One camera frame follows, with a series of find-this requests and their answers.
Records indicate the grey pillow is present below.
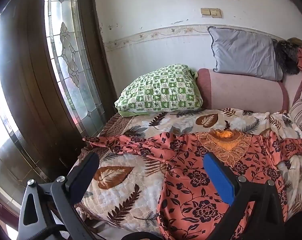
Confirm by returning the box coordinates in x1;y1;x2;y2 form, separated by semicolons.
207;26;284;81

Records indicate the leaded glass door pane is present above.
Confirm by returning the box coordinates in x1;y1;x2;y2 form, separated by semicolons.
45;0;105;134

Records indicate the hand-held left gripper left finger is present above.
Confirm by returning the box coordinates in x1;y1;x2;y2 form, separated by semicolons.
18;151;100;240

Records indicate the leaf-print blanket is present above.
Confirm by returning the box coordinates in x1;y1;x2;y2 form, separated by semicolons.
73;108;302;235

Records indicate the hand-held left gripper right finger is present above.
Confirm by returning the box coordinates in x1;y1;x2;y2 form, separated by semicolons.
203;152;285;240

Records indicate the green patterned pillow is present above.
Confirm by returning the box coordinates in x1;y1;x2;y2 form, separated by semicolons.
115;64;204;117

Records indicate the pink bolster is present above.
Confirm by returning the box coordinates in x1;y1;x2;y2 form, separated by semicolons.
196;68;289;113

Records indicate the dark furry cloth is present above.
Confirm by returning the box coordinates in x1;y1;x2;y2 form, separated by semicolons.
272;39;301;75

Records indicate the dark wooden door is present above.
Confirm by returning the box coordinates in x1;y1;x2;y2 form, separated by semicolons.
0;0;116;188

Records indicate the orange floral garment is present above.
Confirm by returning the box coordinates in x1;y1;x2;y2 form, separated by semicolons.
83;129;302;240

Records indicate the tan cloth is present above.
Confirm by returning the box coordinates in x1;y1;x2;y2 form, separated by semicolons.
287;37;302;49

